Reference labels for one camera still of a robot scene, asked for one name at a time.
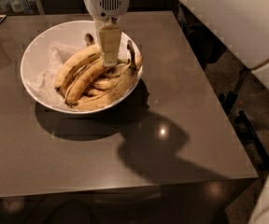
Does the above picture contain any white paper liner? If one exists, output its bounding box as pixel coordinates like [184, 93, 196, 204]
[27, 43, 80, 106]

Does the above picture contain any black floor stand bar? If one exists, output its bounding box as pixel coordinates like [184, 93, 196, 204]
[219, 91, 269, 173]

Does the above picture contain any white ceramic bowl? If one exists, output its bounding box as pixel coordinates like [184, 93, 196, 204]
[21, 21, 140, 115]

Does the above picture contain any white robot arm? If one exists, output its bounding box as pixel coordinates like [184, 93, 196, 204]
[178, 0, 269, 224]

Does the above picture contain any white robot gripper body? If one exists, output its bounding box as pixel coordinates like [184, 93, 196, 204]
[84, 0, 130, 22]

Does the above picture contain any long bottom yellow banana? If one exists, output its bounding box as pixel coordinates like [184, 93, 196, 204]
[71, 40, 142, 111]

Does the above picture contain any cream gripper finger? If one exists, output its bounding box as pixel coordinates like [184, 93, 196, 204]
[95, 19, 121, 67]

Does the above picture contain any small inner yellow banana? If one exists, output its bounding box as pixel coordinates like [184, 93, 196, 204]
[91, 77, 120, 90]

